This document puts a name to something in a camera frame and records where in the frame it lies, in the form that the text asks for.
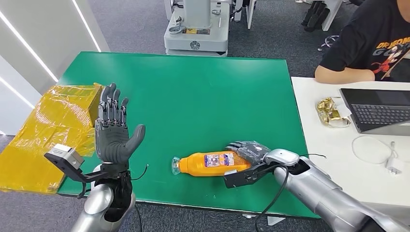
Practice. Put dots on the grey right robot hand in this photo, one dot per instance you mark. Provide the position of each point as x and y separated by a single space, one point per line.
251 150

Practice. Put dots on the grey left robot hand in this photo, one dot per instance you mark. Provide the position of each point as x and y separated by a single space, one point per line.
112 141

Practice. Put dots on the orange plastic bottle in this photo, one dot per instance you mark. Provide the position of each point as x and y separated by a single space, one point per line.
198 163

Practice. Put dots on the grey robot base machine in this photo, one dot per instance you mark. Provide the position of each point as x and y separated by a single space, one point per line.
195 36

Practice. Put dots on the person's right forearm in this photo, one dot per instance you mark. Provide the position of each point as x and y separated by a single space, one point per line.
342 76

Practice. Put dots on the yellow taped cardboard box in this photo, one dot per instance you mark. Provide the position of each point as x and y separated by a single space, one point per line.
48 134

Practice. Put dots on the gold foil snack wrapper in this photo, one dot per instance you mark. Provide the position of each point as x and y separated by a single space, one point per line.
331 113

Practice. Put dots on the dark grey laptop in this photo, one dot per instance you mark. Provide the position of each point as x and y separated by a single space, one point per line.
378 112

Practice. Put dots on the white furniture panel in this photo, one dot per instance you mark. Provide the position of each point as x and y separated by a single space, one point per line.
250 12

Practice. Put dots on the white charger adapter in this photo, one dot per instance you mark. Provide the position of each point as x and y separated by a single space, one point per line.
394 166

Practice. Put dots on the white desk leg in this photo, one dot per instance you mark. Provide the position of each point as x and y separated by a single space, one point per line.
333 11

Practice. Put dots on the person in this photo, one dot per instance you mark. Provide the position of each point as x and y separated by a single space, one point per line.
368 35

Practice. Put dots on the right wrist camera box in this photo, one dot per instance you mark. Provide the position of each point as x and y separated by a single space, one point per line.
240 179

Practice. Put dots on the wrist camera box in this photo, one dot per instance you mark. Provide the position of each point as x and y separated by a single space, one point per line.
240 179
65 158

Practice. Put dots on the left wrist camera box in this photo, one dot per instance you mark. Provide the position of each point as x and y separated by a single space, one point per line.
65 158

